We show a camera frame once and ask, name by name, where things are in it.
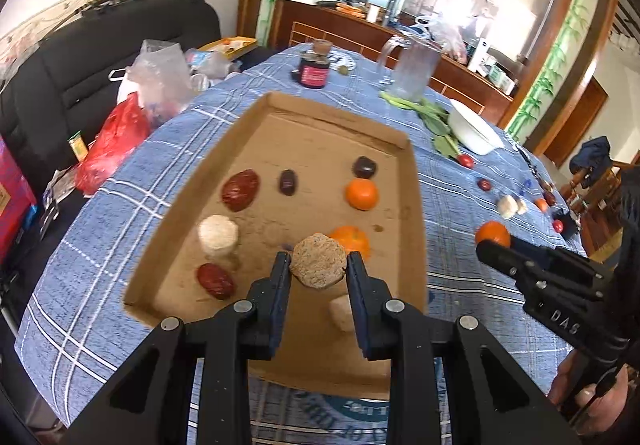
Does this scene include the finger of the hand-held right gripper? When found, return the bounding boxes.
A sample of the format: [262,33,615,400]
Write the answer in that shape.
[510,236,616,299]
[475,240,602,304]

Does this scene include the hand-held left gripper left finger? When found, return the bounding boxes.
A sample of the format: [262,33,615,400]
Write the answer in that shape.
[60,252,292,445]

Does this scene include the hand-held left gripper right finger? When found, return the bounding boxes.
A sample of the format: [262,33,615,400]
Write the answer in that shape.
[346,251,581,445]

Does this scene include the beige cake piece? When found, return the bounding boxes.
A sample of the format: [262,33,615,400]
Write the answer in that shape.
[328,295,357,333]

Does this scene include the speckled round cake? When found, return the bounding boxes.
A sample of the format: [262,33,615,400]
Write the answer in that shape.
[290,233,348,289]

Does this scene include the wrinkled red date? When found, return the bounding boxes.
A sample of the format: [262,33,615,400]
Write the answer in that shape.
[196,263,236,300]

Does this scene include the white round cake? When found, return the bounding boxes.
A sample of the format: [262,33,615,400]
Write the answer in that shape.
[197,216,239,257]

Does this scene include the large red dried date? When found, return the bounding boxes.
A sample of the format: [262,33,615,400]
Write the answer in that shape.
[221,169,261,212]

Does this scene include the dark round plum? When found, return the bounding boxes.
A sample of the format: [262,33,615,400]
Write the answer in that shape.
[351,156,378,179]

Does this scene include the shallow cardboard tray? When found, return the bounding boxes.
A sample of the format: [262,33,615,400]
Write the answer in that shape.
[123,91,428,401]

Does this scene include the person's right hand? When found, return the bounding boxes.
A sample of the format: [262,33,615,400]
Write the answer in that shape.
[547,352,631,426]

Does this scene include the small black box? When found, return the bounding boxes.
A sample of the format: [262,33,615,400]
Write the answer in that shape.
[552,210,581,241]

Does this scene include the wooden chair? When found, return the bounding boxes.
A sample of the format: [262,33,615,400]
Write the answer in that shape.
[560,162,626,246]

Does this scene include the dark blue jacket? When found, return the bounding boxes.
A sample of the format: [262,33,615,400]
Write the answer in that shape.
[570,136,612,176]

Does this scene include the white bowl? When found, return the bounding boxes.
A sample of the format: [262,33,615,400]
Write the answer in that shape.
[447,99,505,156]

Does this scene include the brown wooden door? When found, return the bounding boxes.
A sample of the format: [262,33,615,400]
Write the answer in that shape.
[542,77,608,166]

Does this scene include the green vegetable leaves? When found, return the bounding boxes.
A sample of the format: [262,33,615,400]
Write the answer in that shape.
[380,91,461,158]

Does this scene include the blue plaid tablecloth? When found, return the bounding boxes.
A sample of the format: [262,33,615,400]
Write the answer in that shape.
[14,42,588,445]

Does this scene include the white kitchen appliance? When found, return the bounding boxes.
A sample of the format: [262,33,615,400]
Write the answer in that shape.
[470,39,491,70]

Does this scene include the clear glass pitcher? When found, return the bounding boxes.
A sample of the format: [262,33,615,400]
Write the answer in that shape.
[378,36,442,102]

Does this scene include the red plastic bag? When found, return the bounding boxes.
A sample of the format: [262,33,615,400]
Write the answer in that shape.
[75,92,151,196]

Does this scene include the dark bottle with pink label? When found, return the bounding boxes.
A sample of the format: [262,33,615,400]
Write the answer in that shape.
[299,40,333,90]

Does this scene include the crumpled clear packaging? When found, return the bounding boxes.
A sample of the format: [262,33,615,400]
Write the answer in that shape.
[187,50,241,86]

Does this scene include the clear plastic bag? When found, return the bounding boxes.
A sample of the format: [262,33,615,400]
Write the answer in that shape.
[127,40,198,118]

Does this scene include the yellow flat box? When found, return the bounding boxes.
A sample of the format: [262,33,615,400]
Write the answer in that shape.
[197,37,258,58]

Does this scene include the white plastic bag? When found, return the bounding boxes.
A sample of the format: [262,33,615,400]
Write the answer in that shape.
[109,69,141,103]

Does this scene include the wooden counter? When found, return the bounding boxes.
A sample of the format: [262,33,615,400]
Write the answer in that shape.
[274,0,516,118]

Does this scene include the pink gift box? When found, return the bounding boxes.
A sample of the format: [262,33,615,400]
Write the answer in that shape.
[0,135,38,261]

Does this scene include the black sofa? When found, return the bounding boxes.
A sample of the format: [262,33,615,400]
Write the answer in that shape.
[0,0,273,431]

